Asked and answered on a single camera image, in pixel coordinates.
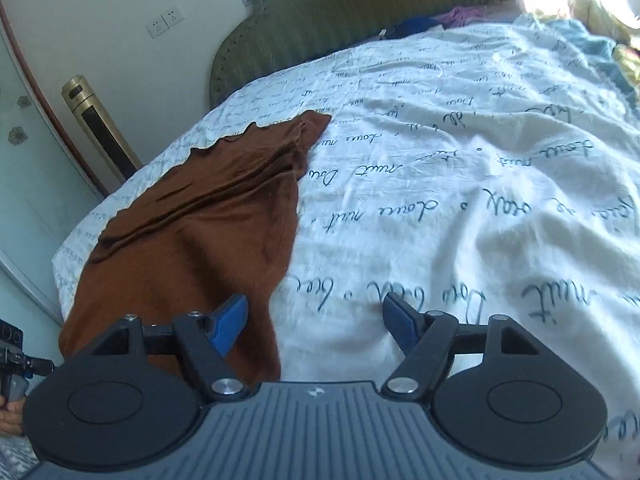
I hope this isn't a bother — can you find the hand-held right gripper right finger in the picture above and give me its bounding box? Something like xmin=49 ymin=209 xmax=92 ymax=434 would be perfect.
xmin=381 ymin=294 xmax=553 ymax=401

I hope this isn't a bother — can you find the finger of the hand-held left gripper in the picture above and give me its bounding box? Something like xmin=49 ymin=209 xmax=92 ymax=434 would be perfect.
xmin=22 ymin=355 xmax=56 ymax=377

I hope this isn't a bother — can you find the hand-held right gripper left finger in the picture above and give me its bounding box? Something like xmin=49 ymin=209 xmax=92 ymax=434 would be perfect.
xmin=82 ymin=294 xmax=251 ymax=403

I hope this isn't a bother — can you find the brown sweater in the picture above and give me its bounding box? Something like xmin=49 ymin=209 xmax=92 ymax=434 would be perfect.
xmin=57 ymin=110 xmax=333 ymax=386

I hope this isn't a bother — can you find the person's left hand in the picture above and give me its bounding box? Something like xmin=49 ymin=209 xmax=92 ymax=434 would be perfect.
xmin=0 ymin=396 xmax=27 ymax=436

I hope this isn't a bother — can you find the white script-printed bedsheet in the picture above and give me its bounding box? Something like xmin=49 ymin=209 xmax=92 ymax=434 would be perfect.
xmin=51 ymin=12 xmax=640 ymax=480

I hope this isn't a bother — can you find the frosted glass door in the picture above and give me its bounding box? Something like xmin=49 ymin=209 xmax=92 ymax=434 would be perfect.
xmin=0 ymin=25 xmax=106 ymax=321

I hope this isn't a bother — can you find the gold tower fan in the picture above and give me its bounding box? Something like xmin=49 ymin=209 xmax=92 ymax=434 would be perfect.
xmin=61 ymin=75 xmax=143 ymax=181

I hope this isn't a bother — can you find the dark blue cloth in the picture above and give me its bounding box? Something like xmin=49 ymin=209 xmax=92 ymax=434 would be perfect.
xmin=385 ymin=16 xmax=443 ymax=40

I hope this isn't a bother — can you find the purple cloth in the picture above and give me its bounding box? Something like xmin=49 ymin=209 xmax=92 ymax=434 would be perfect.
xmin=435 ymin=5 xmax=493 ymax=28

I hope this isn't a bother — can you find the green padded headboard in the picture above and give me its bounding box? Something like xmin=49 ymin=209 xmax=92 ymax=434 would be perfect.
xmin=209 ymin=0 xmax=521 ymax=108

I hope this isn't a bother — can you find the light blue blanket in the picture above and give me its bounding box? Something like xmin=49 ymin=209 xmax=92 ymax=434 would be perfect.
xmin=545 ymin=17 xmax=640 ymax=106

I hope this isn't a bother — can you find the pale crumpled quilt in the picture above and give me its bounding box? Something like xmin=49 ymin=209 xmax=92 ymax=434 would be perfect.
xmin=517 ymin=0 xmax=640 ymax=86

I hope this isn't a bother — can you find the curved wooden door frame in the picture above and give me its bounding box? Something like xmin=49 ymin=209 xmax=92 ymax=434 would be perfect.
xmin=0 ymin=0 xmax=108 ymax=198

